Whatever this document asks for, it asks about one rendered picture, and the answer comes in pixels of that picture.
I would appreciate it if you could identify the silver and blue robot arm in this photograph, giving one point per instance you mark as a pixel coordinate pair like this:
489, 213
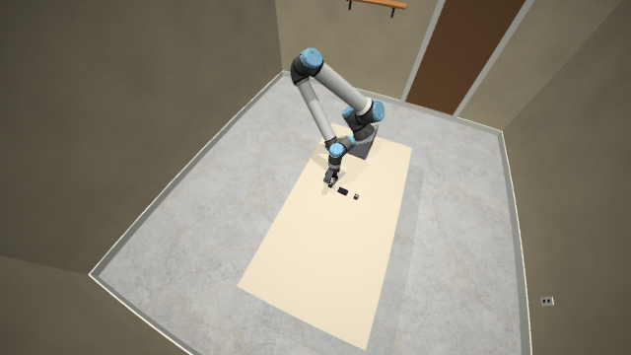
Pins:
307, 63

